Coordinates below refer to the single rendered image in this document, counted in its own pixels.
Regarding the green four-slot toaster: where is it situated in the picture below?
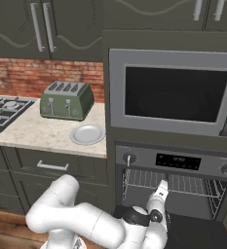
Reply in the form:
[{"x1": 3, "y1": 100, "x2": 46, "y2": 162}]
[{"x1": 39, "y1": 81, "x2": 95, "y2": 122}]

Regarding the dark green lower cupboard door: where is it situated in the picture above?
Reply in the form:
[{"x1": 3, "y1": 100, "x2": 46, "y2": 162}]
[{"x1": 10, "y1": 170, "x2": 109, "y2": 215}]

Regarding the silver built-in oven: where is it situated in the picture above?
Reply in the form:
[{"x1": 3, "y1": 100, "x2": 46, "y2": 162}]
[{"x1": 114, "y1": 140, "x2": 227, "y2": 228}]

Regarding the wire oven rack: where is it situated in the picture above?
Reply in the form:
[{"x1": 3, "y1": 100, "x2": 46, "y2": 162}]
[{"x1": 122, "y1": 167, "x2": 227, "y2": 220}]

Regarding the black gas hob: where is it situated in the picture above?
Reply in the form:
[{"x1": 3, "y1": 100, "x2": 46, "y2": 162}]
[{"x1": 0, "y1": 94, "x2": 37, "y2": 134}]

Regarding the black oven door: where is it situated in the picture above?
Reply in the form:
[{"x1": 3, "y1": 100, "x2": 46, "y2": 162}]
[{"x1": 112, "y1": 205, "x2": 227, "y2": 249}]

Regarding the grey round plate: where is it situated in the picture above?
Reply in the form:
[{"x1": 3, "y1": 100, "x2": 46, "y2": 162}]
[{"x1": 68, "y1": 124, "x2": 106, "y2": 146}]

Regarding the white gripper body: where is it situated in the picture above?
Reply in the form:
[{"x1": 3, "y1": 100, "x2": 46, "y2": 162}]
[{"x1": 155, "y1": 179, "x2": 170, "y2": 195}]

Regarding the silver drawer handle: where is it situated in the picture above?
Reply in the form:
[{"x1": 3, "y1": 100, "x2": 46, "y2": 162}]
[{"x1": 36, "y1": 160, "x2": 70, "y2": 172}]

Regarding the silver cupboard handle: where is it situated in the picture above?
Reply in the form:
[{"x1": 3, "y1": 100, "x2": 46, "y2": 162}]
[
  {"x1": 193, "y1": 0, "x2": 204, "y2": 21},
  {"x1": 29, "y1": 2, "x2": 46, "y2": 53},
  {"x1": 213, "y1": 0, "x2": 226, "y2": 21},
  {"x1": 42, "y1": 2, "x2": 57, "y2": 53}
]

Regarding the silver microwave oven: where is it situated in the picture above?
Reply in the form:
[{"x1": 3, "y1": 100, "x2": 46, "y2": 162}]
[{"x1": 108, "y1": 48, "x2": 227, "y2": 138}]

